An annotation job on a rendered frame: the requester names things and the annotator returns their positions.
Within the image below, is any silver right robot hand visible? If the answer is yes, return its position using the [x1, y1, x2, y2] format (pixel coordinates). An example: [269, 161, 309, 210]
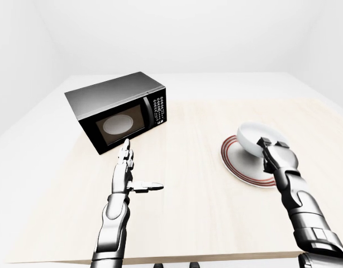
[257, 136, 308, 212]

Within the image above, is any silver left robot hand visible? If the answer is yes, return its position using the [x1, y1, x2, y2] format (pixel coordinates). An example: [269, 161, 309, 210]
[112, 138, 165, 195]

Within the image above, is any white bowl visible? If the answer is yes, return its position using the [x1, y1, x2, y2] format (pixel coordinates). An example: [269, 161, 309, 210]
[236, 121, 298, 169]

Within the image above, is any white microwave turntable plate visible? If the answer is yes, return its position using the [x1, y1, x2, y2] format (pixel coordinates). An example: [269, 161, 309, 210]
[102, 114, 135, 135]

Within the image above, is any white plate with red rings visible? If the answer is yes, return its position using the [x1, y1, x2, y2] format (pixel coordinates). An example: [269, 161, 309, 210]
[221, 135, 281, 189]

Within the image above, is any black and silver microwave oven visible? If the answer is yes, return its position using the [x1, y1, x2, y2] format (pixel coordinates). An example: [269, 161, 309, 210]
[64, 71, 168, 155]

